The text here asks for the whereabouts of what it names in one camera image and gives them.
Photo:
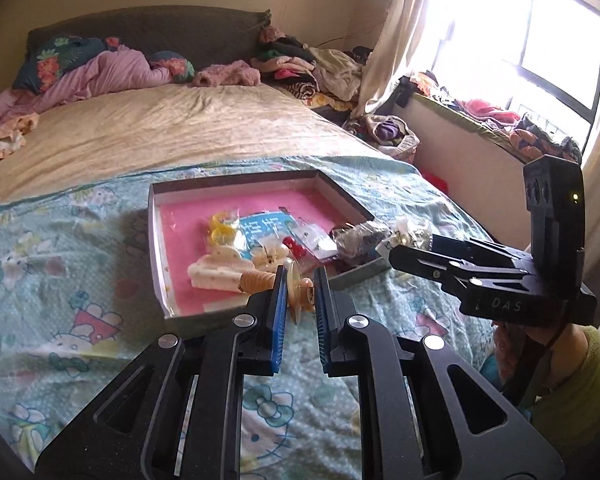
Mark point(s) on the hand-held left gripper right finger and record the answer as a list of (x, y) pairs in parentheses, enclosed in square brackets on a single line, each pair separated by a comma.
[(322, 320)]

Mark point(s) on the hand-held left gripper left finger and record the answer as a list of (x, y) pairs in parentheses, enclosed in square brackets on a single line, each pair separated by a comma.
[(279, 320)]

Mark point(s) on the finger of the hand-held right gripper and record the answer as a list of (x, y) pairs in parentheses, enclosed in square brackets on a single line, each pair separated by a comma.
[(465, 249), (430, 265)]

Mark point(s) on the clear bag of gold jewelry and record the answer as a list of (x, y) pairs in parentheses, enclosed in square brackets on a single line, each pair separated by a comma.
[(410, 230)]

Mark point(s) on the wooden spiral hair clip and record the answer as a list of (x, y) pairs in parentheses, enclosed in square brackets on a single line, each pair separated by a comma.
[(257, 280)]

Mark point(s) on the grey cardboard box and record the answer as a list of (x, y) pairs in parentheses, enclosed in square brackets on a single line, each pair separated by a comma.
[(230, 182)]

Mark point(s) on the person's right hand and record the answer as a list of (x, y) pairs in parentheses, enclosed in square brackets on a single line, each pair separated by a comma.
[(570, 355)]

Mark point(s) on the red plastic object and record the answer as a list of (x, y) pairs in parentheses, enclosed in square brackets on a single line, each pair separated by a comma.
[(435, 182)]

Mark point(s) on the clear plastic bag of toys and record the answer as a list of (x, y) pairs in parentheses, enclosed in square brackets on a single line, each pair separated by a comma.
[(355, 240)]

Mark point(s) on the window seat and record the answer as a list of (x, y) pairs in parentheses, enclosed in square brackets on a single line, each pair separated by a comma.
[(460, 160)]

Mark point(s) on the yellow hair clip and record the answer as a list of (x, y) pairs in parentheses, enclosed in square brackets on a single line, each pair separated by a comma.
[(222, 232)]

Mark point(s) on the clothes on window seat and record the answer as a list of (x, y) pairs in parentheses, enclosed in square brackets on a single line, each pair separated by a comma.
[(490, 115)]

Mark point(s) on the bag of clothes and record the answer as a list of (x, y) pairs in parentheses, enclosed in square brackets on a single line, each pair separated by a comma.
[(390, 130)]

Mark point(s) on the black bag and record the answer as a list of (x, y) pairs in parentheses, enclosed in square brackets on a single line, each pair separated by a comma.
[(403, 92)]

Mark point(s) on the cartoon cat printed blanket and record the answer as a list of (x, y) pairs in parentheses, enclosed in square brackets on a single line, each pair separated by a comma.
[(80, 260)]

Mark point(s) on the cream curtain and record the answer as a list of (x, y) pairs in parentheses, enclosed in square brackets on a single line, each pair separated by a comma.
[(405, 35)]

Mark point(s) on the window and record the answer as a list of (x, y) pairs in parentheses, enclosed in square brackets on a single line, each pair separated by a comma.
[(555, 35)]

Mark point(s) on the beige bed sheet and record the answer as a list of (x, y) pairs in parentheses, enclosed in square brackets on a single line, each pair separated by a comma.
[(155, 130)]

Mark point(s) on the pile of clothes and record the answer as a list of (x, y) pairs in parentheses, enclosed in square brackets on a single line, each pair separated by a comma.
[(305, 65)]

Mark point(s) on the pink fuzzy garment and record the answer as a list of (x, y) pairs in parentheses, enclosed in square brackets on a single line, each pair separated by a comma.
[(225, 75)]

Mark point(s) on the small floral pillow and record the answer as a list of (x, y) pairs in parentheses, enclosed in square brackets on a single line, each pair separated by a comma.
[(172, 62)]

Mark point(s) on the purple quilt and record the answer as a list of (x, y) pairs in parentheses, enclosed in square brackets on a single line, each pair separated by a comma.
[(110, 72)]

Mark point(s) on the grey headboard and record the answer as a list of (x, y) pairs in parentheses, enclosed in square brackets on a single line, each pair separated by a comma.
[(155, 30)]

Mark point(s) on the cream patterned clothing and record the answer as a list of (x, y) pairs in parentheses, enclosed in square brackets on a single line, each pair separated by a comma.
[(5, 135)]

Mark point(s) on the large floral pillow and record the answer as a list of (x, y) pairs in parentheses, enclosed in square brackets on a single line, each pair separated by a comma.
[(55, 62)]

